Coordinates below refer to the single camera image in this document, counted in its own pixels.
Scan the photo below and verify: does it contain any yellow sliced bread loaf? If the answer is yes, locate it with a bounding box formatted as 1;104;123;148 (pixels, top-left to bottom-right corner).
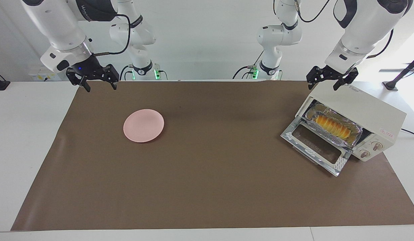
315;115;351;140

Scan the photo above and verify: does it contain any aluminium foil tray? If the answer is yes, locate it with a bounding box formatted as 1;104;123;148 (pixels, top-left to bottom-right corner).
304;103;363;148

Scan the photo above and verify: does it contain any cream toaster oven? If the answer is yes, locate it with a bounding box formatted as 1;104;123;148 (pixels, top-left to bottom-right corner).
295;82;407;162

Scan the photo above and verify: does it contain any glass oven door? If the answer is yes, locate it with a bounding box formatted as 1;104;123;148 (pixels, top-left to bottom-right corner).
280;117;352;177

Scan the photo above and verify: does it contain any pink round plate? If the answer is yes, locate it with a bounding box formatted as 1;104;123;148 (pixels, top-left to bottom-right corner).
123;109;165;143

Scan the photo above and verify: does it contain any brown table mat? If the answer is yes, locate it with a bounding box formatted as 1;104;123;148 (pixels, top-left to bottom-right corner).
10;80;414;231

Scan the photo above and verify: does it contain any white wall power socket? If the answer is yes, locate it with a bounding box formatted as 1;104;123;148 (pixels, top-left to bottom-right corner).
28;65;65;82

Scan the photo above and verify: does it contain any black camera stand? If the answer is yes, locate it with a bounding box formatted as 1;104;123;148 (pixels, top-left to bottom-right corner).
382;54;414;92

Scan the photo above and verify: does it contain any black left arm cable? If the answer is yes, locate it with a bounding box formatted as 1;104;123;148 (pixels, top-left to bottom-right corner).
275;0;394;59

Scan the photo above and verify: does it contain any black base cable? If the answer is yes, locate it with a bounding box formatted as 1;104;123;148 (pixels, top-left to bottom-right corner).
232;50;265;80

